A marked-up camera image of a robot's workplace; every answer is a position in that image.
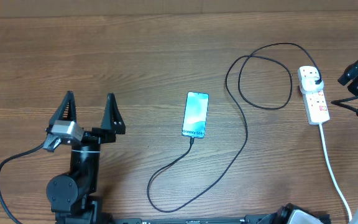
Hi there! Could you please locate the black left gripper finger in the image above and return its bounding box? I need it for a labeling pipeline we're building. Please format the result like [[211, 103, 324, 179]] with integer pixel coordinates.
[[101, 93, 126, 134], [49, 91, 76, 126]]

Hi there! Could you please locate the Galaxy smartphone blue screen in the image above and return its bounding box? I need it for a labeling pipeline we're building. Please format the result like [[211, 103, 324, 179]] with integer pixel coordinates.
[[182, 92, 209, 139]]

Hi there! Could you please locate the black charger cable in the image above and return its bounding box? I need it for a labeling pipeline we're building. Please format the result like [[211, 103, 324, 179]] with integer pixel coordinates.
[[146, 42, 323, 214]]

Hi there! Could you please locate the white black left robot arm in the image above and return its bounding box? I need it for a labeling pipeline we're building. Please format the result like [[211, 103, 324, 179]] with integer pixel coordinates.
[[42, 91, 126, 224]]

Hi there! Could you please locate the white charger plug adapter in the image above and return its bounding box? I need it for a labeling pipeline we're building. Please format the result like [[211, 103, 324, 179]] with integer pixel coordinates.
[[300, 77, 324, 94]]

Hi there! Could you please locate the white power strip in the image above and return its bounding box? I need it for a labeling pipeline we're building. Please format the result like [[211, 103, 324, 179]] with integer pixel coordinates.
[[297, 66, 330, 125]]

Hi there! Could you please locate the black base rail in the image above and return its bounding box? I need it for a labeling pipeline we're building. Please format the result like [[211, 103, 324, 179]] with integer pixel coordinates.
[[55, 213, 332, 224]]

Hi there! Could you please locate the white power strip cord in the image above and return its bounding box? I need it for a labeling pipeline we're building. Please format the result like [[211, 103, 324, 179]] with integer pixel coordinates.
[[318, 123, 354, 223]]

